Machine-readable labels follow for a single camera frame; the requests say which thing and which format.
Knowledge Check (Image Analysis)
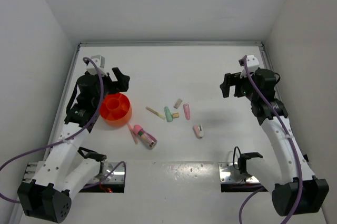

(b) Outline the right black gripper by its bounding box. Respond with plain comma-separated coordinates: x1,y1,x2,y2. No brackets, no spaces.
220,70,258,102

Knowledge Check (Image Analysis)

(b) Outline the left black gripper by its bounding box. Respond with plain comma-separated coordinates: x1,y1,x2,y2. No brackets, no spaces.
92,67,129,107

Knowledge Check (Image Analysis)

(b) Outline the pink pencil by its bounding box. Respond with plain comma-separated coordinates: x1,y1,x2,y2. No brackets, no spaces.
127,123,138,145

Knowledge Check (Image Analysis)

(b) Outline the beige pencil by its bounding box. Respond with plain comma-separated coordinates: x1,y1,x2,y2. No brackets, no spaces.
145,106,166,120

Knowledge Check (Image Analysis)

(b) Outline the green highlighter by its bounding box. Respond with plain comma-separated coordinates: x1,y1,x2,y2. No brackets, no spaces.
164,106,173,122

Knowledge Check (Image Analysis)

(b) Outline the pink correction tape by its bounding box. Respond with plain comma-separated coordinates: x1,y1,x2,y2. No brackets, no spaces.
183,103,191,120

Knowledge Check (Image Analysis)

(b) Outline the pink capped glue bottle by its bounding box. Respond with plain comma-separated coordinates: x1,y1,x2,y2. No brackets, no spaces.
133,124,157,149

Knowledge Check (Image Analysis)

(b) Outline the small yellow eraser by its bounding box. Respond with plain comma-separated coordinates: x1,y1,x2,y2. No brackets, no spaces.
172,113,180,119

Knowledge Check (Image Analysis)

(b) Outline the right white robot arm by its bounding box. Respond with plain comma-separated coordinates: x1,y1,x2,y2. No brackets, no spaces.
220,68,329,216

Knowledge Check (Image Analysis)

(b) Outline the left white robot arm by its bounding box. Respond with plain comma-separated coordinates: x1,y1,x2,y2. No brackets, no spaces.
17,67,130,223

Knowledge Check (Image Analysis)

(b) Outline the orange round organizer container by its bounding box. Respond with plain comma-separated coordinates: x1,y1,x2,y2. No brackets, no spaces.
100,93,132,127

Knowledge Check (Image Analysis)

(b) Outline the grey eraser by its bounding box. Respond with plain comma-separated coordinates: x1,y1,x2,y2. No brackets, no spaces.
173,99,182,109

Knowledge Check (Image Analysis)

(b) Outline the pink mini stapler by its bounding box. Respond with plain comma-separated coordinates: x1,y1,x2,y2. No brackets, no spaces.
193,124,204,139

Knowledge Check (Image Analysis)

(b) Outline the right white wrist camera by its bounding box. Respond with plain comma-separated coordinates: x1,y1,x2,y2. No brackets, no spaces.
239,55,260,74

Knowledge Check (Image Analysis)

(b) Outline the aluminium frame rail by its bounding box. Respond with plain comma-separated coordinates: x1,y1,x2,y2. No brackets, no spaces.
10,40,301,224

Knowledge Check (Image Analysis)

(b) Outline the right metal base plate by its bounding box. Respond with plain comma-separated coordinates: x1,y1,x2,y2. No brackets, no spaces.
218,162,260,184

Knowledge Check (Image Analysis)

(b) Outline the metal base plate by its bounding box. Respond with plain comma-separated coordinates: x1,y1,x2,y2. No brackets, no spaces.
218,162,260,184
87,162,126,185

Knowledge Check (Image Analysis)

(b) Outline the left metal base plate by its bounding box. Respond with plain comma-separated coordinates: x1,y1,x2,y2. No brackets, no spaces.
87,162,126,185

